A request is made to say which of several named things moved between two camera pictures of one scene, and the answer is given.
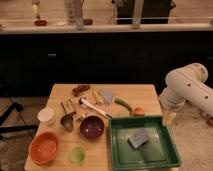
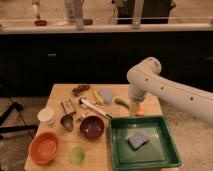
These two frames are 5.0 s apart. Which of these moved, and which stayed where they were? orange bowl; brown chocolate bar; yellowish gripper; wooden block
Moved: yellowish gripper
Stayed: brown chocolate bar; orange bowl; wooden block
